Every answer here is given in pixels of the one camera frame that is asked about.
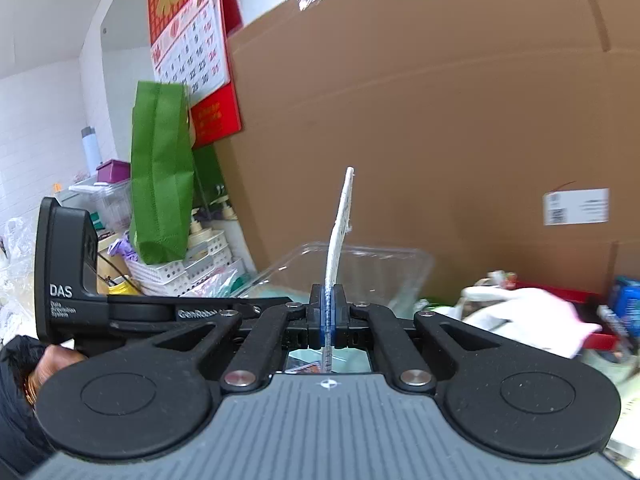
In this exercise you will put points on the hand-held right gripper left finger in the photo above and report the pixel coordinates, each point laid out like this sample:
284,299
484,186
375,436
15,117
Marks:
320,320

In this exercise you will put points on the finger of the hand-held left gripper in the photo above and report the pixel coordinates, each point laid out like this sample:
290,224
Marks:
260,306

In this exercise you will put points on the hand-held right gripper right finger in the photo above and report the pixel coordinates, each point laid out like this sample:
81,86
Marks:
336,320

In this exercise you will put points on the clear plastic container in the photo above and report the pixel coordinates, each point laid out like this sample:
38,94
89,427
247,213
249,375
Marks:
380,272

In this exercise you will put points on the white packet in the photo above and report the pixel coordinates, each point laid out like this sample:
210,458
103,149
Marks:
339,230

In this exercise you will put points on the person's left forearm black sleeve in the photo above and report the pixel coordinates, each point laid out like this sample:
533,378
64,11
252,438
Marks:
15,410

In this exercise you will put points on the crumpled clear plastic bag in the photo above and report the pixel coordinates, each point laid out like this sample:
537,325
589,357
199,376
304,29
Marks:
17,270

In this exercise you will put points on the yellow packet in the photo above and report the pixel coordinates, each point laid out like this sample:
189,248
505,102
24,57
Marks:
120,287

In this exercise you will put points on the white perforated plastic basket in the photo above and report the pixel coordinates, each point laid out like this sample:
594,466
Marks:
200,262

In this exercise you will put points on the clear plastic storage box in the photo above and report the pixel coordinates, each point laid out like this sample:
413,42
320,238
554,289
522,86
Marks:
107,202

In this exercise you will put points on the cream pump bottle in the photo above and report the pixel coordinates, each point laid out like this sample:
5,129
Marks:
202,232

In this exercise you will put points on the purple box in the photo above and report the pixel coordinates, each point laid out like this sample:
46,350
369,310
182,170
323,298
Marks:
114,170

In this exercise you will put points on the white bottle grey cap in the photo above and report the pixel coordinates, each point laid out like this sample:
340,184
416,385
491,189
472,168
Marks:
91,152

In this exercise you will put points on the green non-woven bag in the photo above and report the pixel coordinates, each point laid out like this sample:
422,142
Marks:
160,175

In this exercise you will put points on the large brown cardboard box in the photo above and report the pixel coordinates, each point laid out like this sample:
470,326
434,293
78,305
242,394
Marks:
425,125

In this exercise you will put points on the red tray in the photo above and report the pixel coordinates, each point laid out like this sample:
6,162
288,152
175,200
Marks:
595,332

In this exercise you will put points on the blue box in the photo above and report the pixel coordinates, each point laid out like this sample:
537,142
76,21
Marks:
625,297

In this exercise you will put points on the red wall calendar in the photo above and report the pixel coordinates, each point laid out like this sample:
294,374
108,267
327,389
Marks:
192,35

